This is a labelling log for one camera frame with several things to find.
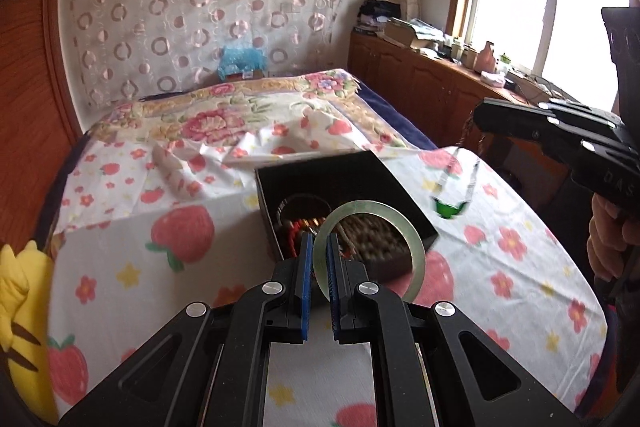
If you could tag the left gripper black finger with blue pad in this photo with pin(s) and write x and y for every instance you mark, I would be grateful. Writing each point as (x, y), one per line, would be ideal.
(288, 320)
(344, 277)

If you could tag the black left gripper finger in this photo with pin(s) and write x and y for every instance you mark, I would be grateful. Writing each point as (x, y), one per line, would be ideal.
(566, 109)
(526, 123)

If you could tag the pale green jade bangle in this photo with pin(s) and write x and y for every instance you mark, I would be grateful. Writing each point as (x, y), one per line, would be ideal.
(380, 237)

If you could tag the person's right hand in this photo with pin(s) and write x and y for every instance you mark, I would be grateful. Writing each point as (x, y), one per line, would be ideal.
(609, 237)

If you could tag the pink ceramic vase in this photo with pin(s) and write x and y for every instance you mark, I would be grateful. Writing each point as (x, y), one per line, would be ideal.
(485, 60)

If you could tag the wooden low cabinet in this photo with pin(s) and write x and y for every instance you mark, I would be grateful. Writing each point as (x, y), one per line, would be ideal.
(438, 97)

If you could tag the black open cardboard box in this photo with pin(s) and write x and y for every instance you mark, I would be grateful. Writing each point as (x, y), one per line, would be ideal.
(312, 188)

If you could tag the floral quilt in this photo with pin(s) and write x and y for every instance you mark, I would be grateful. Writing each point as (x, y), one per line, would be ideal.
(222, 114)

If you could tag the pile of books and clothes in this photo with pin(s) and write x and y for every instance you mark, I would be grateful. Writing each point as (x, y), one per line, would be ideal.
(381, 18)

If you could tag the strawberry flower print bedsheet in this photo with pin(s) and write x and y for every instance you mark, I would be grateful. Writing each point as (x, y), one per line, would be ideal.
(146, 228)

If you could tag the blue plastic bag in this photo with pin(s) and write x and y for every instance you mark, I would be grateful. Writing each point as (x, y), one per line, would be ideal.
(243, 62)

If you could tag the yellow plush toy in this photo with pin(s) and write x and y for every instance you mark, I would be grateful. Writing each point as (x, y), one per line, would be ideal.
(26, 279)

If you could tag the wooden headboard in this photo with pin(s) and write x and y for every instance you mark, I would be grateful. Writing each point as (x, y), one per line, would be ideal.
(39, 126)

